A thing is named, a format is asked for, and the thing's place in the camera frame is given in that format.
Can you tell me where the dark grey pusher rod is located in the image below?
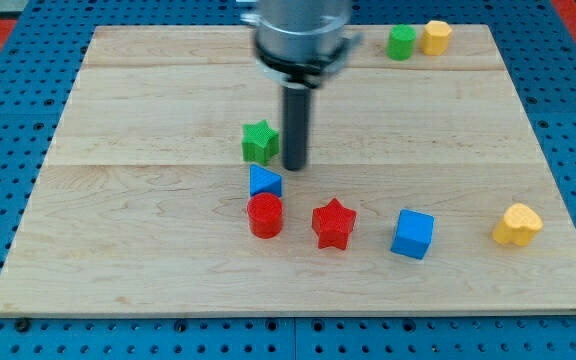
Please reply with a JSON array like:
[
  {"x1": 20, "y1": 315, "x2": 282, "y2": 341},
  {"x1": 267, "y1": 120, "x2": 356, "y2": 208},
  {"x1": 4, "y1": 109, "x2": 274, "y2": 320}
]
[{"x1": 281, "y1": 87, "x2": 311, "y2": 171}]

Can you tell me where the green star block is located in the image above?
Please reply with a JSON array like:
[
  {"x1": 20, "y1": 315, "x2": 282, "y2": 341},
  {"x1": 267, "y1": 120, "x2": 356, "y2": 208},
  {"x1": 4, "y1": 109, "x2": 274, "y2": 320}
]
[{"x1": 241, "y1": 119, "x2": 279, "y2": 165}]

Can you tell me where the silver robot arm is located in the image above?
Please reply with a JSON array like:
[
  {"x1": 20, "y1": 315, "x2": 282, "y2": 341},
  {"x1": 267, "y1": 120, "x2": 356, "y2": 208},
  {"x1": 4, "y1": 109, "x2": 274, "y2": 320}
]
[{"x1": 240, "y1": 0, "x2": 363, "y2": 171}]

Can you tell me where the blue triangle block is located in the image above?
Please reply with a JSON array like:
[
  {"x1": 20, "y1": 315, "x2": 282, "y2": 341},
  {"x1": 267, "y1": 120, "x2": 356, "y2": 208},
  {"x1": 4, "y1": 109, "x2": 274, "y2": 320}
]
[{"x1": 249, "y1": 164, "x2": 282, "y2": 197}]

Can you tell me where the red star block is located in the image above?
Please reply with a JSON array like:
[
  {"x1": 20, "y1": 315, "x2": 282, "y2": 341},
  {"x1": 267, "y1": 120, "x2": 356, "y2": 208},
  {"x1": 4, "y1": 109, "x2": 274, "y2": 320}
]
[{"x1": 311, "y1": 198, "x2": 357, "y2": 251}]

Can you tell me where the red cylinder block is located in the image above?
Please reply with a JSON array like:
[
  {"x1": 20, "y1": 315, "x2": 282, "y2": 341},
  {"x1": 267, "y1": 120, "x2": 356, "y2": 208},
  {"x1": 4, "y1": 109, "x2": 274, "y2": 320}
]
[{"x1": 246, "y1": 192, "x2": 283, "y2": 239}]

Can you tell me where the green cylinder block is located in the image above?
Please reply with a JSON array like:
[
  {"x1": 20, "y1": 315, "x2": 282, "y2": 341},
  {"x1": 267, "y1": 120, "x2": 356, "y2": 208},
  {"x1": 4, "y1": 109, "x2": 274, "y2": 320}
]
[{"x1": 386, "y1": 24, "x2": 416, "y2": 61}]

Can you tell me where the yellow hexagon block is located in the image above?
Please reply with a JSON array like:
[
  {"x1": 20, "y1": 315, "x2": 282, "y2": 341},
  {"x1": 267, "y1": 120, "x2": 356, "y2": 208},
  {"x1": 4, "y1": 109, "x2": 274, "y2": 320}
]
[{"x1": 420, "y1": 20, "x2": 452, "y2": 56}]

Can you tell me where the wooden board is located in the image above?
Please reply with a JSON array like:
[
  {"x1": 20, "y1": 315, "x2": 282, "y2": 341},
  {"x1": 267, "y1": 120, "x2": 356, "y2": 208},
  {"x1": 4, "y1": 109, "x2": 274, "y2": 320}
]
[{"x1": 0, "y1": 25, "x2": 576, "y2": 318}]

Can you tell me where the blue cube block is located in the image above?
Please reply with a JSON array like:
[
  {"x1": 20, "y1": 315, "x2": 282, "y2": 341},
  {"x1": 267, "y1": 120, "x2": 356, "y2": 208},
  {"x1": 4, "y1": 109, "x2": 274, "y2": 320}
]
[{"x1": 391, "y1": 209, "x2": 434, "y2": 260}]

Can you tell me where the yellow heart block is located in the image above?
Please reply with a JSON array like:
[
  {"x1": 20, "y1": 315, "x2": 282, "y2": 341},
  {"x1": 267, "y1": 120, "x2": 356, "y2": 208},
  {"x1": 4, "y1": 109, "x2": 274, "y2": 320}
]
[{"x1": 492, "y1": 203, "x2": 544, "y2": 247}]

